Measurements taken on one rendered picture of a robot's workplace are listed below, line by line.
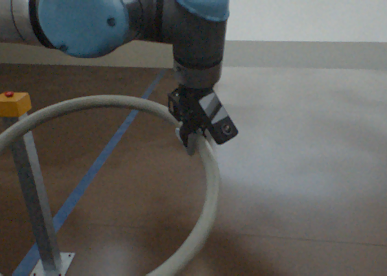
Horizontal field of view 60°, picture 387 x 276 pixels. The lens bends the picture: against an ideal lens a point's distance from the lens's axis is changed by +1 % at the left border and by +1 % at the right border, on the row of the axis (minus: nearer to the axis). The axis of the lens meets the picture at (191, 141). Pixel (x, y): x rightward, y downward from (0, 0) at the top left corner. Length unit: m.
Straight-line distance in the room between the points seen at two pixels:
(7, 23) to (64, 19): 0.08
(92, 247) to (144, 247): 0.34
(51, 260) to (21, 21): 1.86
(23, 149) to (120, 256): 0.91
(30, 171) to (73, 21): 1.48
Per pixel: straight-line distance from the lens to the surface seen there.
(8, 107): 1.71
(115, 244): 2.33
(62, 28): 0.43
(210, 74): 0.58
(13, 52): 7.69
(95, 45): 0.42
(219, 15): 0.53
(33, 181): 1.88
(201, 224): 0.60
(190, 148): 0.72
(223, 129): 0.62
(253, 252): 2.26
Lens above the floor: 1.58
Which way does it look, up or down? 27 degrees down
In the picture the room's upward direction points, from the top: straight up
